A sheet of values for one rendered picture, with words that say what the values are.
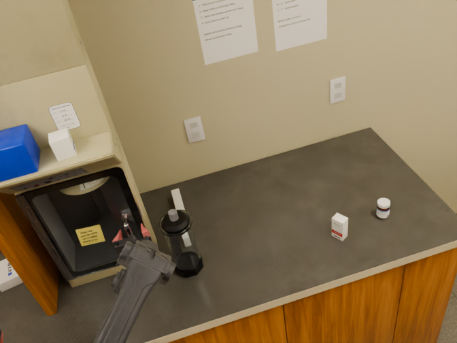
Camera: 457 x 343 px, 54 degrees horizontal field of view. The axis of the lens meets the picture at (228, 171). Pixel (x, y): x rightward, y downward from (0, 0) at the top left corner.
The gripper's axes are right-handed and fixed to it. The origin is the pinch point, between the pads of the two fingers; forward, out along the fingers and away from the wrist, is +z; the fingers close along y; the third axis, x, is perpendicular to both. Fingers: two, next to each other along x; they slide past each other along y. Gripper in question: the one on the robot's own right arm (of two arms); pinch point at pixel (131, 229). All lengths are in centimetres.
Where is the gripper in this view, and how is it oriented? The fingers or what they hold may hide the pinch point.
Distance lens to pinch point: 146.9
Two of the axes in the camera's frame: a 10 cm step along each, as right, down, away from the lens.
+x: 1.4, 7.6, 6.3
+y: -9.6, 2.7, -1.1
